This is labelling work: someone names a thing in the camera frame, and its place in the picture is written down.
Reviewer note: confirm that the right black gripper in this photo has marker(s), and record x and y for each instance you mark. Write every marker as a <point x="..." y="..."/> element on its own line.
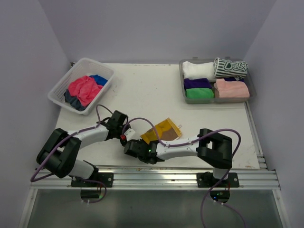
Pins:
<point x="140" y="141"/>

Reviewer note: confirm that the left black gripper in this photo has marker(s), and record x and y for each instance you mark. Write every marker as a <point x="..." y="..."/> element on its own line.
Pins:
<point x="126" y="126"/>

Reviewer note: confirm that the yellow brown towel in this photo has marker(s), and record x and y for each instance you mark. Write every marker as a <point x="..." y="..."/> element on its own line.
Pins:
<point x="167" y="130"/>

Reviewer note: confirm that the green white striped towel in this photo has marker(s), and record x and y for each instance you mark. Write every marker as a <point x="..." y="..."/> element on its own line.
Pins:
<point x="224" y="68"/>

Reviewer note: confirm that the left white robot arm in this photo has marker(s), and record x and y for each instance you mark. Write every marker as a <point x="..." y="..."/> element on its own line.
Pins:
<point x="59" y="154"/>

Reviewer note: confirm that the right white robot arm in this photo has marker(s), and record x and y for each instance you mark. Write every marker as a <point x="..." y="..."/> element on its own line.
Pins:
<point x="210" y="146"/>

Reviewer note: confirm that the blue towel in basket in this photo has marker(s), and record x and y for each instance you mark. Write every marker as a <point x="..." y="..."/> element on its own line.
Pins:
<point x="99" y="80"/>

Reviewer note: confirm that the pink towel in basket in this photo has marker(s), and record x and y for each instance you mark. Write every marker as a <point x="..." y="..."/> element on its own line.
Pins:
<point x="85" y="88"/>

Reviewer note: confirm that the dark grey towel in basket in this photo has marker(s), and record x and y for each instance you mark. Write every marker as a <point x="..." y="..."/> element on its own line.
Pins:
<point x="73" y="101"/>

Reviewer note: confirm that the white perforated plastic basket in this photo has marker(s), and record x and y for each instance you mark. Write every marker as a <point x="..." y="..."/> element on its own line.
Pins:
<point x="84" y="67"/>

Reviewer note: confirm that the green rolled towel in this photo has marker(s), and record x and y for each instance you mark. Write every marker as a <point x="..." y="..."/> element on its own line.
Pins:
<point x="199" y="93"/>

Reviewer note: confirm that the purple rolled towel front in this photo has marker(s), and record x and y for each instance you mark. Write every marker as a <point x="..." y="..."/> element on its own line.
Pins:
<point x="197" y="83"/>

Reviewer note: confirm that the purple rolled towel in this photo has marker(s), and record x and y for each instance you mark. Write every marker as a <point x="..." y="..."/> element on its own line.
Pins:
<point x="230" y="79"/>
<point x="197" y="83"/>

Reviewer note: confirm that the white rolled towel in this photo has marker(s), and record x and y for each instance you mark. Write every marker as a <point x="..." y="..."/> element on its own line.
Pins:
<point x="197" y="71"/>

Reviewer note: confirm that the pink rolled towel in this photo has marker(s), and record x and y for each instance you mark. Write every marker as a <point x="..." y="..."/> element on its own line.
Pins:
<point x="234" y="89"/>

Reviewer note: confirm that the grey plastic tray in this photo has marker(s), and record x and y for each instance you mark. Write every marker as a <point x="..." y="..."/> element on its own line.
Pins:
<point x="247" y="80"/>

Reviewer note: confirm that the purple rolled towel back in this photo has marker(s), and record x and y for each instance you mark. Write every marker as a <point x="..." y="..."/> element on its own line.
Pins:
<point x="230" y="79"/>

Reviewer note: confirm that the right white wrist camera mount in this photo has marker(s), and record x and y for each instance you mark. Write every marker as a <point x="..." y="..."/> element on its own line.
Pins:
<point x="128" y="135"/>

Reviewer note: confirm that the aluminium mounting rail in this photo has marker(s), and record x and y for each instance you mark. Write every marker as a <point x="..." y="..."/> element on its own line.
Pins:
<point x="128" y="178"/>

